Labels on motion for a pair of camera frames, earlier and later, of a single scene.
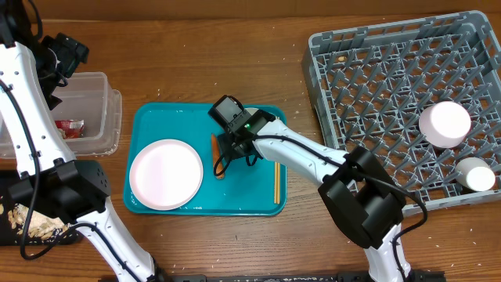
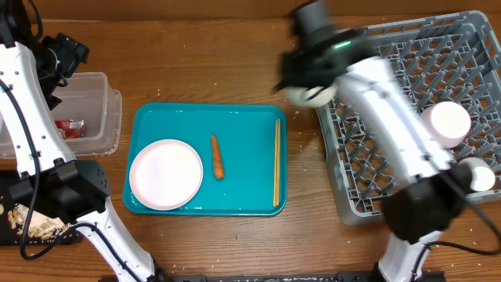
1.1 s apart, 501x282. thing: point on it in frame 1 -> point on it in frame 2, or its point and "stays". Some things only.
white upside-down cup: [475, 173] stays
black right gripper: [230, 152] -> [290, 62]
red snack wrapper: [72, 128] stays
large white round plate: [165, 174] stays
